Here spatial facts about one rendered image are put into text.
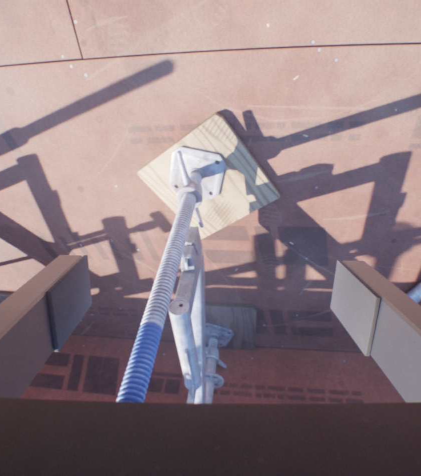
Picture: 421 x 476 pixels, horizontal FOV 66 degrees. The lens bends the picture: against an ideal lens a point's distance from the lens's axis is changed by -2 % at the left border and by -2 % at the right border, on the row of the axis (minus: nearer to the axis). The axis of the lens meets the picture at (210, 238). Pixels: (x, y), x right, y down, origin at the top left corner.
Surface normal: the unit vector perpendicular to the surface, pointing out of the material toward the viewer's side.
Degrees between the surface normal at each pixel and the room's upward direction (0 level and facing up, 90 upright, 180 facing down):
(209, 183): 0
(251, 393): 90
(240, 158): 0
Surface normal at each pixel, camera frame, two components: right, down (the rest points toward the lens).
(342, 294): -1.00, -0.02
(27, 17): -0.11, 0.64
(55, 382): -0.07, -0.77
